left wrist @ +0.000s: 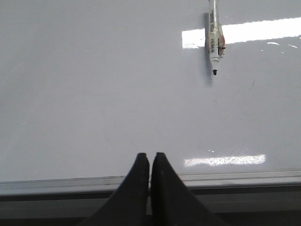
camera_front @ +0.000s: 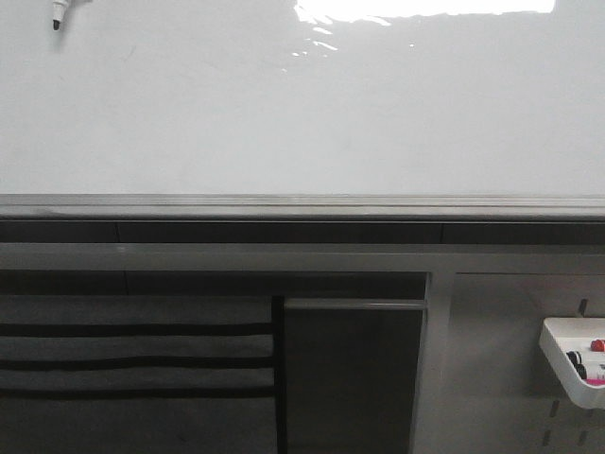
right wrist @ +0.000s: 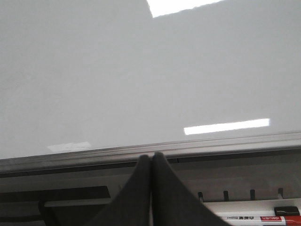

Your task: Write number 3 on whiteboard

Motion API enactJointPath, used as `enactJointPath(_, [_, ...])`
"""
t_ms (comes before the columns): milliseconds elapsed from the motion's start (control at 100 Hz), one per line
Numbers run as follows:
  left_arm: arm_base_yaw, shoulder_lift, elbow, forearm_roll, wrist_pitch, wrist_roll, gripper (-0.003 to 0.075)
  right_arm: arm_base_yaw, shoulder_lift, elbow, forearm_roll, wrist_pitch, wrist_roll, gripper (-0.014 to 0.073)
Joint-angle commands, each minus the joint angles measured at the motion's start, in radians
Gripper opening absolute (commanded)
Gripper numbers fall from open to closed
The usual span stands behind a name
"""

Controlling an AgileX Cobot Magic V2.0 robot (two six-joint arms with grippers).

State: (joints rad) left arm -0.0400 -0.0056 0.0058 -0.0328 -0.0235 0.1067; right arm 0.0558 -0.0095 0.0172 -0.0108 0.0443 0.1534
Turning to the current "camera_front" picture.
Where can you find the white whiteboard marker black tip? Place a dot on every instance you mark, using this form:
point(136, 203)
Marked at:
point(60, 8)

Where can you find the white glossy whiteboard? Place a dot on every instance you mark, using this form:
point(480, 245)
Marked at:
point(304, 97)

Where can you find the dark grey hanging panel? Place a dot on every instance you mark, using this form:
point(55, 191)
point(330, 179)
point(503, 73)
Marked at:
point(351, 368)

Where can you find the grey slotted pegboard panel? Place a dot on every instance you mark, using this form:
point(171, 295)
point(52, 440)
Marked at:
point(499, 393)

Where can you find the white plastic marker bin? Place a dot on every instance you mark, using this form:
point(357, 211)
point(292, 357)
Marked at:
point(561, 335)

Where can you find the black capped marker in bin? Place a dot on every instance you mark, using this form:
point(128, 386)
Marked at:
point(575, 357)

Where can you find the red capped marker in bin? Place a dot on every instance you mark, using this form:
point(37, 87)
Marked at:
point(597, 345)

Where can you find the grey aluminium whiteboard tray rail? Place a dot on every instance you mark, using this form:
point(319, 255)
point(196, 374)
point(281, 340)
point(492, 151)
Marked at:
point(340, 207)

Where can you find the grey metal stand frame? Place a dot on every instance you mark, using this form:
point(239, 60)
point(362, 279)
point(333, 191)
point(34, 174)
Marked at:
point(167, 265)

